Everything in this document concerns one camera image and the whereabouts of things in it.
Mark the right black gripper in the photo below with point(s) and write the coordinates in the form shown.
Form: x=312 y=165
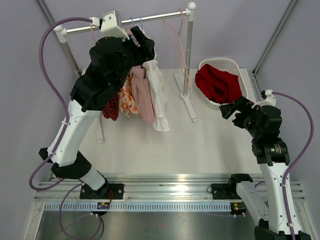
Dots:
x=243 y=105

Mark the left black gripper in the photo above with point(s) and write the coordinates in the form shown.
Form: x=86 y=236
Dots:
x=145 y=51

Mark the blue hanger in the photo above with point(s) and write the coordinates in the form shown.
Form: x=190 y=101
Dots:
x=132 y=23
x=141 y=24

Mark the white skirt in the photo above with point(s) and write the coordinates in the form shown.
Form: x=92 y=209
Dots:
x=159 y=93

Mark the pink wire hanger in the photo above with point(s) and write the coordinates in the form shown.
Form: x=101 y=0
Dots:
x=180 y=54

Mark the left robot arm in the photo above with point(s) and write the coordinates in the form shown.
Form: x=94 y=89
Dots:
x=112 y=58

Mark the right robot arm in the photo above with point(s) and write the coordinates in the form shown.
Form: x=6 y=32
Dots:
x=276 y=218

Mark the pink skirt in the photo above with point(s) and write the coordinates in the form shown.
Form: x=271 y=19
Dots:
x=140 y=101

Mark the orange floral skirt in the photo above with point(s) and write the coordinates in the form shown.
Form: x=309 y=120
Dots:
x=126 y=101

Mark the pink hanger left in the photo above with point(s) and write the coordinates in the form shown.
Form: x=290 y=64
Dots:
x=93 y=35

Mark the red polka dot skirt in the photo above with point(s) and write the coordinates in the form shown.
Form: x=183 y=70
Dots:
x=111 y=110

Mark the white plastic basket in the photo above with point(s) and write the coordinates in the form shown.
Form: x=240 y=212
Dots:
x=230 y=66

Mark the metal clothes rack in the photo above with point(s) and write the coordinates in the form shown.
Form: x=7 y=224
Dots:
x=181 y=80

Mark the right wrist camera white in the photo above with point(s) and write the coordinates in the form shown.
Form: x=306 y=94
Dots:
x=268 y=99

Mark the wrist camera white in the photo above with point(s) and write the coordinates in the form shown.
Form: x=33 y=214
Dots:
x=110 y=25
x=268 y=99

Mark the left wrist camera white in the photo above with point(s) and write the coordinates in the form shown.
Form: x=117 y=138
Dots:
x=110 y=25

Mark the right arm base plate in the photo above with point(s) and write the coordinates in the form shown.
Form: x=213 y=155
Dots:
x=222 y=191

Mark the aluminium rail frame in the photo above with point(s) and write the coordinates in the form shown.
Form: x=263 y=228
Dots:
x=159 y=187

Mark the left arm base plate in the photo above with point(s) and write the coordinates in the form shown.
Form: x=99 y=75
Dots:
x=114 y=191

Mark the slotted cable duct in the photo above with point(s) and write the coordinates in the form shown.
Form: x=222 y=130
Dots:
x=119 y=206

